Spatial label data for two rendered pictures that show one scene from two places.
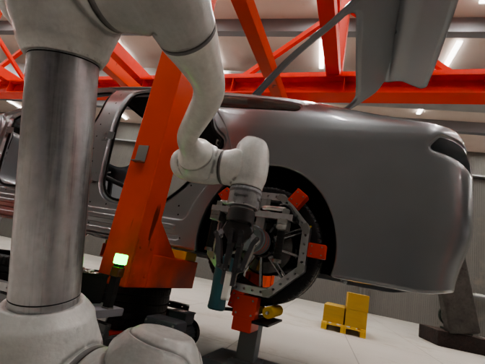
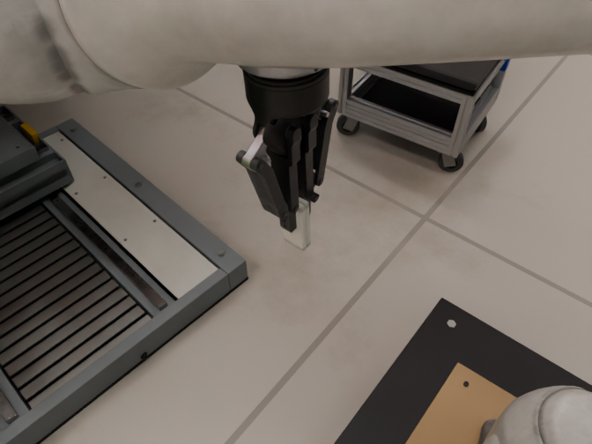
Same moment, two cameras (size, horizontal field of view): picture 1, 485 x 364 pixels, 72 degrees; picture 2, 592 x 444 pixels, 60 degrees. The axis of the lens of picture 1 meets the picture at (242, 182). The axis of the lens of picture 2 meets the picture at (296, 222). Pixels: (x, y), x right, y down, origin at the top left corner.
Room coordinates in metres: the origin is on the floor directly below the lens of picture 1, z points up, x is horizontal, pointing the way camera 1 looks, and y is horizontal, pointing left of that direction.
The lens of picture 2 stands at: (0.74, 0.35, 1.08)
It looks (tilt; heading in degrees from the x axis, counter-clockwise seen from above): 48 degrees down; 293
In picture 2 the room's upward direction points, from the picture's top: straight up
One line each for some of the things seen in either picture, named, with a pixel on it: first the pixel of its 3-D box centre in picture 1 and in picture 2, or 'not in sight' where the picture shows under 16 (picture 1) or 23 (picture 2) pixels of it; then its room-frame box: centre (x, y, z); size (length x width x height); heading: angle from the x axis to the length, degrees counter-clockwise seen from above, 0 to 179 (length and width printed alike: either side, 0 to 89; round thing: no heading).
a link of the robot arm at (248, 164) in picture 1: (246, 163); not in sight; (0.92, 0.00, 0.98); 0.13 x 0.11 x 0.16; 71
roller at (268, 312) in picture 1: (273, 311); not in sight; (1.87, -0.29, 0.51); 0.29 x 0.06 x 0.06; 159
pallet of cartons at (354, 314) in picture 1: (344, 310); not in sight; (6.27, -2.24, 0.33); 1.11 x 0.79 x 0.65; 166
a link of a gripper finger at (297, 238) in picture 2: (226, 285); (293, 224); (0.90, -0.01, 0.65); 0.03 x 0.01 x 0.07; 164
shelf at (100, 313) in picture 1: (67, 301); not in sight; (1.48, 0.61, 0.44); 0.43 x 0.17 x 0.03; 69
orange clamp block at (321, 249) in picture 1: (317, 251); not in sight; (1.71, -0.44, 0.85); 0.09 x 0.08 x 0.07; 69
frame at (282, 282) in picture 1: (258, 241); not in sight; (1.82, -0.14, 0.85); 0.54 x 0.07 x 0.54; 69
